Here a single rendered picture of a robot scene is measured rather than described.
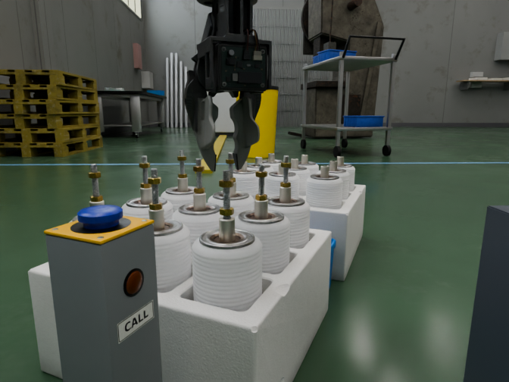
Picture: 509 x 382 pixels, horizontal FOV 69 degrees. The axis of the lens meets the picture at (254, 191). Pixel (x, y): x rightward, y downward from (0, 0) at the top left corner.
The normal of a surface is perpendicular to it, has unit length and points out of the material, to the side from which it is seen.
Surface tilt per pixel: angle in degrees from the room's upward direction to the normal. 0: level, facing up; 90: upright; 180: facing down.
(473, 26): 90
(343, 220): 90
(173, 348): 90
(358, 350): 0
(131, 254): 90
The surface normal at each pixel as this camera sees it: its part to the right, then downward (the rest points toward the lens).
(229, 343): -0.41, 0.19
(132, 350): 0.91, 0.09
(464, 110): 0.05, 0.21
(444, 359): 0.00, -0.98
